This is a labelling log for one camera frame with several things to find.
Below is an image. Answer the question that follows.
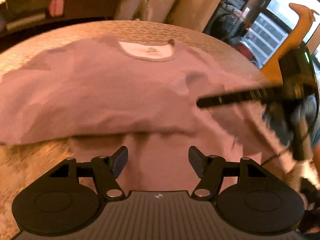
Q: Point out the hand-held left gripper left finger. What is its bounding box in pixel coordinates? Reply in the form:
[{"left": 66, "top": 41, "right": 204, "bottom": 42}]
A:
[{"left": 37, "top": 146, "right": 129, "bottom": 201}]

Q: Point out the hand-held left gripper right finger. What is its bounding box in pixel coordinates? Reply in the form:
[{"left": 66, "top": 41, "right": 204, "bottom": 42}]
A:
[{"left": 188, "top": 145, "right": 278, "bottom": 201}]

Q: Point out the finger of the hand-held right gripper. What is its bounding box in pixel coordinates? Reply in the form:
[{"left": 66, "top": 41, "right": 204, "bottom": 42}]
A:
[{"left": 197, "top": 83, "right": 283, "bottom": 109}]

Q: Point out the lavender shirt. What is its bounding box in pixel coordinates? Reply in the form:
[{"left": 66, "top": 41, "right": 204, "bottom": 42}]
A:
[{"left": 0, "top": 34, "right": 288, "bottom": 193}]

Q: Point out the person's right hand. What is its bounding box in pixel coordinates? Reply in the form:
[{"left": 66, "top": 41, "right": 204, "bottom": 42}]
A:
[{"left": 262, "top": 102, "right": 297, "bottom": 147}]

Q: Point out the yellow wooden chair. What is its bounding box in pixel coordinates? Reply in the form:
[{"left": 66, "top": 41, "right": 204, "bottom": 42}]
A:
[{"left": 260, "top": 2, "right": 313, "bottom": 83}]

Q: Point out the person's teal clothing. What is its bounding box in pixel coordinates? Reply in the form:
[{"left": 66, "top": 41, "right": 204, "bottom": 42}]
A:
[{"left": 307, "top": 97, "right": 320, "bottom": 143}]

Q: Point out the glass sliding door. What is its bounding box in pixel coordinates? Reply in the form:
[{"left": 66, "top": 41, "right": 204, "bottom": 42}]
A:
[{"left": 250, "top": 0, "right": 320, "bottom": 68}]

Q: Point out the leafy plant white pot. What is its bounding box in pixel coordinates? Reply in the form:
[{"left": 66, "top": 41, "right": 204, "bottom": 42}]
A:
[{"left": 114, "top": 0, "right": 151, "bottom": 21}]

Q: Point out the long wooden sideboard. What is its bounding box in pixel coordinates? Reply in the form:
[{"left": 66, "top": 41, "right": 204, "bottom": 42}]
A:
[{"left": 0, "top": 0, "right": 123, "bottom": 38}]

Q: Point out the pink canister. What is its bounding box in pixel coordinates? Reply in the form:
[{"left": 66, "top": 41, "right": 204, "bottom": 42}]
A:
[{"left": 48, "top": 0, "right": 66, "bottom": 18}]

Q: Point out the white flat box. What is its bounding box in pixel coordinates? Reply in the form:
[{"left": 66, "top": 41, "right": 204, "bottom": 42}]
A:
[{"left": 6, "top": 13, "right": 47, "bottom": 31}]

